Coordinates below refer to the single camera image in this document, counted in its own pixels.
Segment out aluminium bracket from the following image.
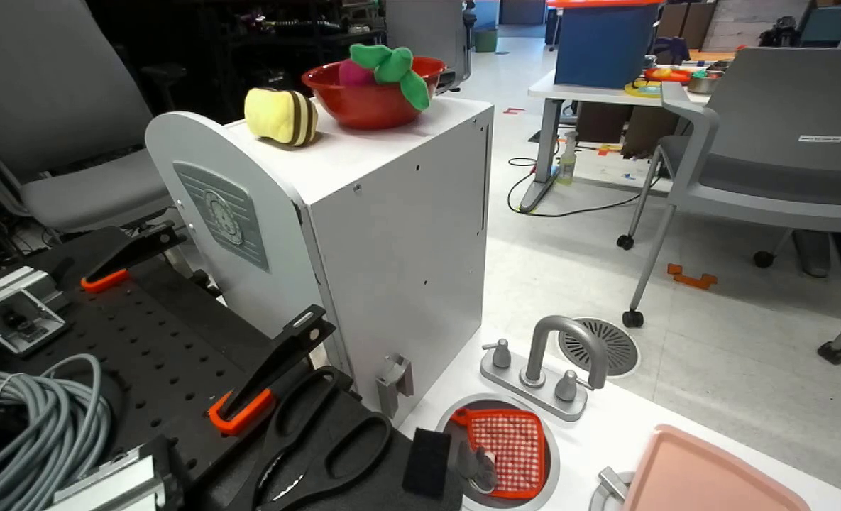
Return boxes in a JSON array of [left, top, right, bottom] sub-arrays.
[[0, 266, 70, 356]]

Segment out black scissors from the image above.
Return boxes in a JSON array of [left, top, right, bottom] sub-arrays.
[[248, 366, 393, 511]]

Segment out grey chair on castors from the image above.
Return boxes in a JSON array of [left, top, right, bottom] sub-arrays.
[[616, 47, 841, 366]]

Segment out heap of coloured toy dishes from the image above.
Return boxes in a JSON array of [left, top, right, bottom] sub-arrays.
[[624, 66, 693, 99]]

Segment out grey toy tap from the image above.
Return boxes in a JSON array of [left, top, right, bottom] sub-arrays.
[[479, 314, 610, 423]]

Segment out black cable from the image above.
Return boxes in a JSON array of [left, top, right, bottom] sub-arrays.
[[507, 157, 664, 219]]

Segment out spray bottle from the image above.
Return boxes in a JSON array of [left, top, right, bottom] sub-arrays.
[[558, 131, 579, 187]]

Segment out aluminium profile piece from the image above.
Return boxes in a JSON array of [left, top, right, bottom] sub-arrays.
[[43, 446, 181, 511]]

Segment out white toy kitchen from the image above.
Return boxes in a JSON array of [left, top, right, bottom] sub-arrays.
[[145, 95, 841, 511]]

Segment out pink plastic tray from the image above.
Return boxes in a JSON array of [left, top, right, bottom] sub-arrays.
[[620, 424, 813, 511]]

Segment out grey office chair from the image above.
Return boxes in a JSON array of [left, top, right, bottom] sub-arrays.
[[0, 0, 174, 236]]

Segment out yellow striped plush toy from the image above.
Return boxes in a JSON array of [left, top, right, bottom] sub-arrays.
[[243, 87, 319, 148]]

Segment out black clamp orange tip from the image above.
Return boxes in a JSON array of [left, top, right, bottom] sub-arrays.
[[208, 304, 337, 436], [80, 221, 189, 294]]

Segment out black sponge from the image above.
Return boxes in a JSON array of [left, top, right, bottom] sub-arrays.
[[401, 427, 453, 498]]

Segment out metal bowl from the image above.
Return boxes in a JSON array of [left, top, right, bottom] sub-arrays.
[[687, 71, 723, 96]]

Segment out blue bin orange lid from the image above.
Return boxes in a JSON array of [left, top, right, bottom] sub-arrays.
[[545, 0, 666, 90]]

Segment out red checkered pot holder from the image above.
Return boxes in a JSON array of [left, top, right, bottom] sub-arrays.
[[451, 407, 549, 500]]

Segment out purple plush toy green leaves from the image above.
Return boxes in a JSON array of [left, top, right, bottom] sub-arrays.
[[338, 43, 432, 111]]

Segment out grey toy knob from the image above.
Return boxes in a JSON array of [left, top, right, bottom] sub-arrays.
[[588, 466, 635, 511]]

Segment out round toy sink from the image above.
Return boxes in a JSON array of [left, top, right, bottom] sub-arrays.
[[435, 393, 562, 511]]

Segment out white table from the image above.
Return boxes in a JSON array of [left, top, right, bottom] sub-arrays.
[[518, 67, 713, 214]]

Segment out coil of grey cable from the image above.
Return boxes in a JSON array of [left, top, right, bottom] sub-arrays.
[[0, 353, 113, 511]]

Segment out round floor drain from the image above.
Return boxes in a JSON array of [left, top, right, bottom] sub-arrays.
[[558, 317, 640, 378]]

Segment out red bowl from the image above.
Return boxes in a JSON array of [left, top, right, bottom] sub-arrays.
[[302, 56, 447, 131]]

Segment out orange plastic piece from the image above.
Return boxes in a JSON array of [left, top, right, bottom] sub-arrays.
[[666, 263, 718, 291]]

